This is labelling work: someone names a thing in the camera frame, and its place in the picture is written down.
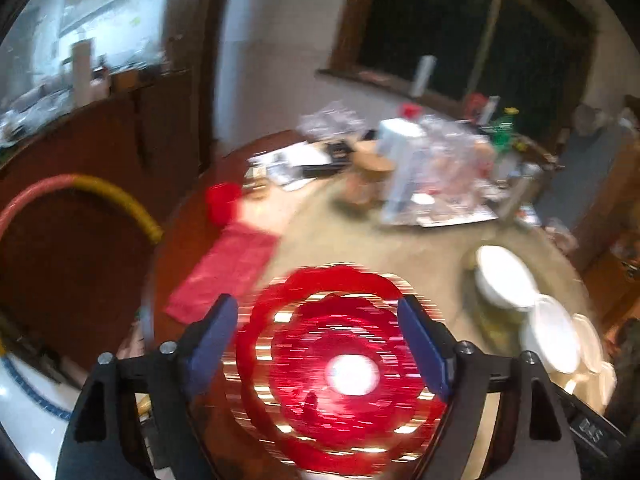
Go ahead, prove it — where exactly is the gold gourd ornament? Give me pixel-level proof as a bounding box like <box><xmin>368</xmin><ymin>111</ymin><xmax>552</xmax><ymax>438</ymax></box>
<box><xmin>247</xmin><ymin>165</ymin><xmax>273</xmax><ymax>201</ymax></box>

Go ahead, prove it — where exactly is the crumpled clear plastic bag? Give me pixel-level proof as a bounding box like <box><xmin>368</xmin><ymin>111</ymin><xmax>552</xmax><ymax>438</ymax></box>
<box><xmin>300</xmin><ymin>101</ymin><xmax>368</xmax><ymax>141</ymax></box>

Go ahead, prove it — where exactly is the white disposable bowl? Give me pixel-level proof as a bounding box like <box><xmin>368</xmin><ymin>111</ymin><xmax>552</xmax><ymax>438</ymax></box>
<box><xmin>564</xmin><ymin>360</ymin><xmax>619</xmax><ymax>412</ymax></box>
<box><xmin>474</xmin><ymin>245</ymin><xmax>539</xmax><ymax>312</ymax></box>
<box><xmin>572</xmin><ymin>312</ymin><xmax>604</xmax><ymax>375</ymax></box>
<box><xmin>519</xmin><ymin>295</ymin><xmax>581</xmax><ymax>375</ymax></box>

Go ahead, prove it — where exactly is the glass turntable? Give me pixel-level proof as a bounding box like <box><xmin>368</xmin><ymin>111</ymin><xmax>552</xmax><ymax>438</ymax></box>
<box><xmin>270</xmin><ymin>195</ymin><xmax>591</xmax><ymax>411</ymax></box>

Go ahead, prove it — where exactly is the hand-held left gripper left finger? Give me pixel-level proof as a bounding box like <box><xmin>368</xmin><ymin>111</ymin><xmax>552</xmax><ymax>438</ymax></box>
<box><xmin>55</xmin><ymin>294</ymin><xmax>240</xmax><ymax>480</ymax></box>

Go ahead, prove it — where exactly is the green plastic bottle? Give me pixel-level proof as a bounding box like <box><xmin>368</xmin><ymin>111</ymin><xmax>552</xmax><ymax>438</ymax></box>
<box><xmin>487</xmin><ymin>106</ymin><xmax>521</xmax><ymax>148</ymax></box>

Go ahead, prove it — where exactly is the red plastic cup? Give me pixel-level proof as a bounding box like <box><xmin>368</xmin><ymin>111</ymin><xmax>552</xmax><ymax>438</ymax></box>
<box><xmin>206</xmin><ymin>183</ymin><xmax>243</xmax><ymax>226</ymax></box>

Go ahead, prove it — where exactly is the dark wooden framed window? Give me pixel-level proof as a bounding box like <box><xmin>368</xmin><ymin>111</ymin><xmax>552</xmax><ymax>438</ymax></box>
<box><xmin>332</xmin><ymin>0</ymin><xmax>601</xmax><ymax>126</ymax></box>

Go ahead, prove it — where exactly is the red box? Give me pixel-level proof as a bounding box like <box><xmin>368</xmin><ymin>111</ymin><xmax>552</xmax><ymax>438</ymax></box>
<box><xmin>462</xmin><ymin>92</ymin><xmax>488</xmax><ymax>121</ymax></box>

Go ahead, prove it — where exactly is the white roll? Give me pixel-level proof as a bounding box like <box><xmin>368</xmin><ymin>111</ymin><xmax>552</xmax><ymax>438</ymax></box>
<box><xmin>411</xmin><ymin>55</ymin><xmax>437</xmax><ymax>98</ymax></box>

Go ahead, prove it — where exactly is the grey cabinet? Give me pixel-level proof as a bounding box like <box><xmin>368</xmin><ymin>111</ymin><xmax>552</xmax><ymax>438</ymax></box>
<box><xmin>537</xmin><ymin>105</ymin><xmax>640</xmax><ymax>266</ymax></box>

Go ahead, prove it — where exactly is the white paper sheet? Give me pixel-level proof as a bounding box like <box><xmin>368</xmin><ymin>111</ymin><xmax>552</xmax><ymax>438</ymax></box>
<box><xmin>247</xmin><ymin>141</ymin><xmax>333</xmax><ymax>191</ymax></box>

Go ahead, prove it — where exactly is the steel thermos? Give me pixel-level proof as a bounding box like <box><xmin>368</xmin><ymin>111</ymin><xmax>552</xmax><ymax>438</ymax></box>
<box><xmin>502</xmin><ymin>162</ymin><xmax>543</xmax><ymax>221</ymax></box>

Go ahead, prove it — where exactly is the white jug with red cap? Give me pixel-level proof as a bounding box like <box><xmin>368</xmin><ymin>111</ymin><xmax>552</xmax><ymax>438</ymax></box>
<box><xmin>377</xmin><ymin>104</ymin><xmax>428</xmax><ymax>226</ymax></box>

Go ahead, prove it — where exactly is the white spray bottle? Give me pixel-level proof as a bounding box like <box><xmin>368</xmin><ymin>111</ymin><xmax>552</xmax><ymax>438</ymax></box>
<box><xmin>480</xmin><ymin>95</ymin><xmax>501</xmax><ymax>126</ymax></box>

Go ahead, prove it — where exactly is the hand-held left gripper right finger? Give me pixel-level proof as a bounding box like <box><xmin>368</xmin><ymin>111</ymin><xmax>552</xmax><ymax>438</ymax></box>
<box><xmin>397</xmin><ymin>294</ymin><xmax>583</xmax><ymax>480</ymax></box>

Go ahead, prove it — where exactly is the red plastic bag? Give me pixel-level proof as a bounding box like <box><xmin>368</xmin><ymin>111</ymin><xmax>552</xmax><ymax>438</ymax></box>
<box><xmin>165</xmin><ymin>222</ymin><xmax>281</xmax><ymax>323</ymax></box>

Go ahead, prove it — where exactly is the dark wooden cabinet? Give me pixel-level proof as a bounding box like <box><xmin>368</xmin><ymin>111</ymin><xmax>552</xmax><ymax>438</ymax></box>
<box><xmin>0</xmin><ymin>67</ymin><xmax>201</xmax><ymax>376</ymax></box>

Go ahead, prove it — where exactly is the multicoloured hula hoop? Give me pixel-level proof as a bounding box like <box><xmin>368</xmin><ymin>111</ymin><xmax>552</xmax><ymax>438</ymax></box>
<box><xmin>0</xmin><ymin>174</ymin><xmax>164</xmax><ymax>421</ymax></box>

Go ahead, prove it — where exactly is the clear plastic packaging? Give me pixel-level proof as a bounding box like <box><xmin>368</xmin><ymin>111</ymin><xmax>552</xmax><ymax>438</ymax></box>
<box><xmin>420</xmin><ymin>115</ymin><xmax>501</xmax><ymax>211</ymax></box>

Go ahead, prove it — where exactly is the red patterned plate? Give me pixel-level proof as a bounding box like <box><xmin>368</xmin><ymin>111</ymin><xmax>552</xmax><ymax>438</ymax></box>
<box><xmin>225</xmin><ymin>264</ymin><xmax>451</xmax><ymax>476</ymax></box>

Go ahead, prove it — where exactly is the tall white tumbler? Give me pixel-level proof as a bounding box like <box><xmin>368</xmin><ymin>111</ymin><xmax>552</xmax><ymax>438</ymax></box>
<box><xmin>70</xmin><ymin>40</ymin><xmax>96</xmax><ymax>106</ymax></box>

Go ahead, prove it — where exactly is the brown cork lidded jar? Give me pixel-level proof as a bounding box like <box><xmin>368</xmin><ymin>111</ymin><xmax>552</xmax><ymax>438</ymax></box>
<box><xmin>342</xmin><ymin>140</ymin><xmax>396</xmax><ymax>211</ymax></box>

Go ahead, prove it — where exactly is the clear snack bag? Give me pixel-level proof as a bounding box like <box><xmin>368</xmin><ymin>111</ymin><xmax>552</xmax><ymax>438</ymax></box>
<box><xmin>545</xmin><ymin>220</ymin><xmax>576</xmax><ymax>251</ymax></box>

